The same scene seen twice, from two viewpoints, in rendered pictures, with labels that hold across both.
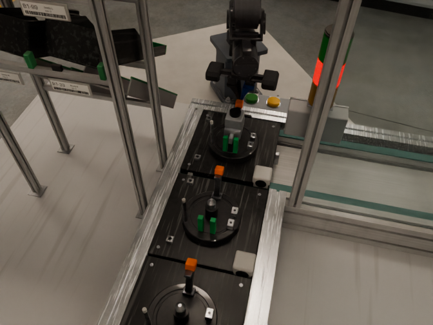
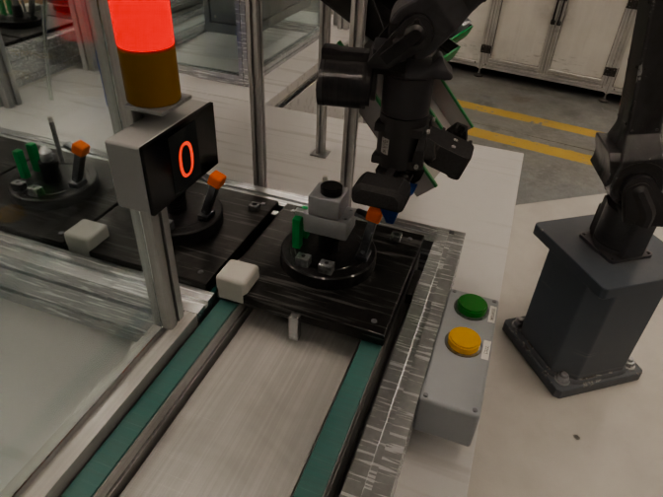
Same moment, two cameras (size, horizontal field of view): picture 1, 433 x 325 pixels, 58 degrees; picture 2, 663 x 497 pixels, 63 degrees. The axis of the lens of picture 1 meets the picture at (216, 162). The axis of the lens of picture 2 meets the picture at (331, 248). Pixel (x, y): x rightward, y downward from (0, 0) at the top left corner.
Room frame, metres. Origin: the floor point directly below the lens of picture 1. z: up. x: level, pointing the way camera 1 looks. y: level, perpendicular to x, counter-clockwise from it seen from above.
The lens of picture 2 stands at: (0.83, -0.67, 1.45)
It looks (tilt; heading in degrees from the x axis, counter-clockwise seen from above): 36 degrees down; 95
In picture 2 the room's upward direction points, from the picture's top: 3 degrees clockwise
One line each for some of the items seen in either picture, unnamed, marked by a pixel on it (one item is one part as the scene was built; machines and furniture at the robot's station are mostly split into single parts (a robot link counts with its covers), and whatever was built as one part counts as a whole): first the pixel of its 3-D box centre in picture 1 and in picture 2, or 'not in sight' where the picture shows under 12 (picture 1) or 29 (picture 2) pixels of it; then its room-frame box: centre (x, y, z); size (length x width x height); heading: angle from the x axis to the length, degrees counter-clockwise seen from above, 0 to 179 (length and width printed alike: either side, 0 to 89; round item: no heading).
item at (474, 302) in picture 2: (251, 99); (472, 308); (0.97, -0.11, 0.96); 0.04 x 0.04 x 0.02
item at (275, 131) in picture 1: (232, 146); (328, 263); (0.77, -0.05, 0.96); 0.24 x 0.24 x 0.02; 77
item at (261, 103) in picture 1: (272, 110); (459, 359); (0.96, -0.18, 0.93); 0.21 x 0.07 x 0.06; 77
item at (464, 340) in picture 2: (273, 102); (464, 342); (0.96, -0.18, 0.96); 0.04 x 0.04 x 0.02
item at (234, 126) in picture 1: (234, 123); (324, 205); (0.76, -0.04, 1.06); 0.08 x 0.04 x 0.07; 168
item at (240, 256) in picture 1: (211, 209); (175, 197); (0.52, 0.01, 1.01); 0.24 x 0.24 x 0.13; 77
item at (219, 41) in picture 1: (236, 68); (589, 303); (1.14, -0.07, 0.96); 0.15 x 0.15 x 0.20; 24
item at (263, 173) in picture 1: (261, 177); (238, 281); (0.65, -0.12, 0.97); 0.05 x 0.05 x 0.04; 77
